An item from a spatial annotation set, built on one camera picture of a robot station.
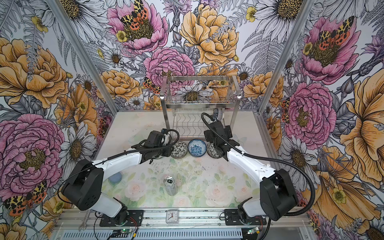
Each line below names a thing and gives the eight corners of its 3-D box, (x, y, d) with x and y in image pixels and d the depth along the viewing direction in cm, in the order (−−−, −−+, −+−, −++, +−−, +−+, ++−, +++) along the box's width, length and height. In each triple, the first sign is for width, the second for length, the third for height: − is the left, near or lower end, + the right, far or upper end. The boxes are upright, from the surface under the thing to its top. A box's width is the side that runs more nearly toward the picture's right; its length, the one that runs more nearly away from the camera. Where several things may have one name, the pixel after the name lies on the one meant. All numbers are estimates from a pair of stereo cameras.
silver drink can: (167, 196, 83) (162, 187, 71) (168, 186, 86) (164, 175, 75) (175, 196, 83) (172, 187, 71) (176, 186, 86) (173, 175, 75)
